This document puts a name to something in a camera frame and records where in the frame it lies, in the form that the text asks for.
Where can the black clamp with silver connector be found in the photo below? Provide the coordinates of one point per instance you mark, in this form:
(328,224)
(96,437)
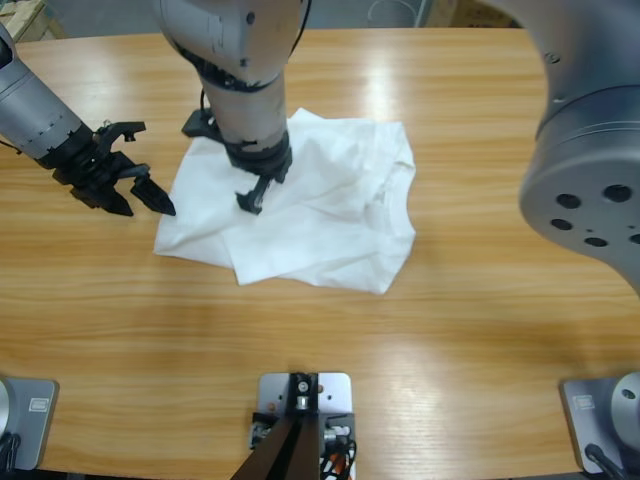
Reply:
(340,430)
(261,430)

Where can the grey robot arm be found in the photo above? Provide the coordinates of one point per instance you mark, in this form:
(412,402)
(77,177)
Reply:
(35,110)
(575,150)

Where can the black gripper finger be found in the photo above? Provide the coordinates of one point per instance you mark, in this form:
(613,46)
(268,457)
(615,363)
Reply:
(255,195)
(117,205)
(155,197)

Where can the arm grey base plate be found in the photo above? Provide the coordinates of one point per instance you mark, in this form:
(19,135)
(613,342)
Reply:
(625,405)
(37,425)

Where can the white t-shirt with small print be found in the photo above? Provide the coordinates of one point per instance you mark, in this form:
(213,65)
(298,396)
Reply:
(325,215)

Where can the brown cardboard box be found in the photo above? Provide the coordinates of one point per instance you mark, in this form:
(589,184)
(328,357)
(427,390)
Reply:
(480,12)

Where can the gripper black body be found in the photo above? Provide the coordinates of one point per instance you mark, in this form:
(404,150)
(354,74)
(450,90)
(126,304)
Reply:
(265,160)
(92,170)

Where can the wooden pallet stack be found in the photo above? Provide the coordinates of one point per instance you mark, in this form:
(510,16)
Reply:
(35,20)

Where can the white grey mounting plate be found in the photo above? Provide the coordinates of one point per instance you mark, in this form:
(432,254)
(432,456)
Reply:
(270,395)

